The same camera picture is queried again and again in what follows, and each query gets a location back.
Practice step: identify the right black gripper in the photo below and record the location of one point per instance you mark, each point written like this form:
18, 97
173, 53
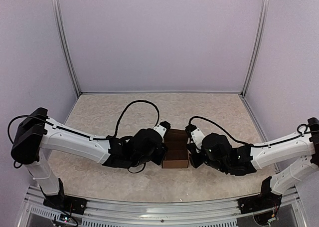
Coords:
195, 162

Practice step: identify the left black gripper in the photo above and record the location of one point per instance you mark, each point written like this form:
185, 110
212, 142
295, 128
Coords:
159, 160

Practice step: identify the brown cardboard box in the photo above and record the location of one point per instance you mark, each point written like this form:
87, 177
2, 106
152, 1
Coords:
177, 155

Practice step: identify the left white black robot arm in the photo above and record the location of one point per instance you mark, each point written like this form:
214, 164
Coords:
38, 132

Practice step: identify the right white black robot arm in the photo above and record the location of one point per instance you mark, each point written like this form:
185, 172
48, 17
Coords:
302, 145

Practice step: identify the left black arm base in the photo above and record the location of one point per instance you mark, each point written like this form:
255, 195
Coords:
65, 203

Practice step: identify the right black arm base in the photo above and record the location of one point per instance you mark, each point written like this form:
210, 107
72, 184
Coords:
264, 200

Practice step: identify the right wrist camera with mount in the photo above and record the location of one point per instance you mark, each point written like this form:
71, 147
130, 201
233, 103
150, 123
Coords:
196, 136

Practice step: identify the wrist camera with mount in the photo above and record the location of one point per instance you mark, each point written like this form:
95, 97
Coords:
162, 128
196, 136

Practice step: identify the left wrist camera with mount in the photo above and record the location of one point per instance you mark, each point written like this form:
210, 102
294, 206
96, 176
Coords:
162, 128

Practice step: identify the front aluminium frame rail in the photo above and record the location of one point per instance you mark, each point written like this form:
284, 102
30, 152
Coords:
107, 213

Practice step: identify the right aluminium corner post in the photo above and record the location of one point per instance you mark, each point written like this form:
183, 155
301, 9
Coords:
256, 47

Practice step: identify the aluminium corner post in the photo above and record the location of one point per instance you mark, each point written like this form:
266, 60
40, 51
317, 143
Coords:
256, 47
64, 46

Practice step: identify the left aluminium corner post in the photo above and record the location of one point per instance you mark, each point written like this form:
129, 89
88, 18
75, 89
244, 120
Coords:
64, 46

